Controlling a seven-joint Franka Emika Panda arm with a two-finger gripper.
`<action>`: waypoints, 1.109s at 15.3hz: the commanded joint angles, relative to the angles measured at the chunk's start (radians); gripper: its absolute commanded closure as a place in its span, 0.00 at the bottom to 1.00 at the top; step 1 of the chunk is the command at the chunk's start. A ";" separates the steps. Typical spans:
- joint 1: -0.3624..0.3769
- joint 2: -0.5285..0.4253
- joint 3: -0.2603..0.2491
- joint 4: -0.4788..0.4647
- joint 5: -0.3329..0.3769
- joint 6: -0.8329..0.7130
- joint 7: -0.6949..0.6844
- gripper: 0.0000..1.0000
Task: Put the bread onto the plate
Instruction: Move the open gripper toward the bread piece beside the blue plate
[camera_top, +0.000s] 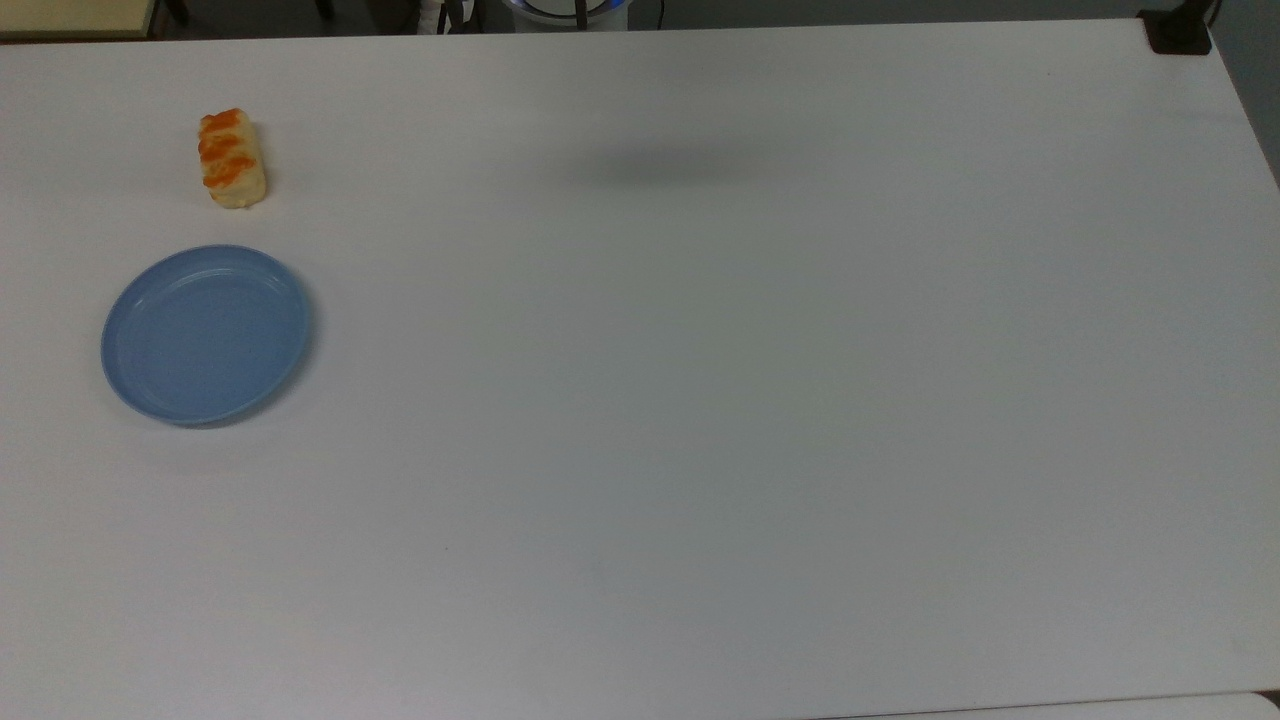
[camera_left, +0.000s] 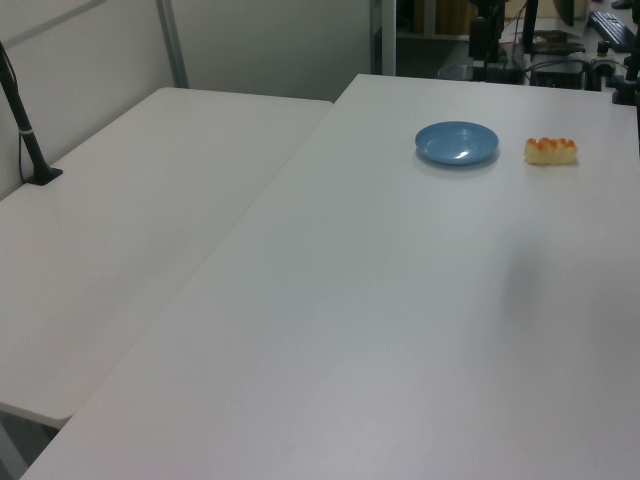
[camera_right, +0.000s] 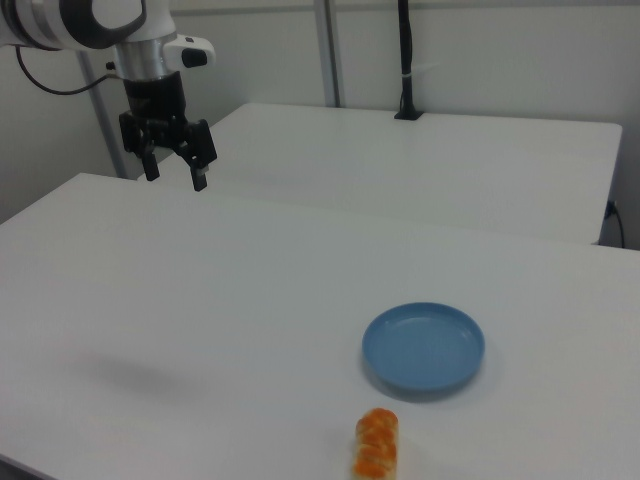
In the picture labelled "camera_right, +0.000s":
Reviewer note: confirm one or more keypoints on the slim grey partition post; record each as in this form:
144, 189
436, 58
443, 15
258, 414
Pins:
102, 125

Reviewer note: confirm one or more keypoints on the wide grey partition post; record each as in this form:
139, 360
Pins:
330, 50

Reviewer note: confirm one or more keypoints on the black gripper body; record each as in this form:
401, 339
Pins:
152, 95

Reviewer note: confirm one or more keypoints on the white side table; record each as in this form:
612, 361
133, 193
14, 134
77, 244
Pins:
400, 165

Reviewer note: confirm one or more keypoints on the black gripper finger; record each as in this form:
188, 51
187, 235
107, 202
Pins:
134, 134
201, 145

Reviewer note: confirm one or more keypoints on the black camera stand pole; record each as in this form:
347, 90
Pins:
407, 50

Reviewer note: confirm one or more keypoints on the orange glazed bread roll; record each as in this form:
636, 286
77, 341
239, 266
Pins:
376, 445

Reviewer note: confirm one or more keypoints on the blue round plate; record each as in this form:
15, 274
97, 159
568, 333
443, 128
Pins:
422, 347

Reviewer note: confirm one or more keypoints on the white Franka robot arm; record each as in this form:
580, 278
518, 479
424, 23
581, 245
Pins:
60, 20

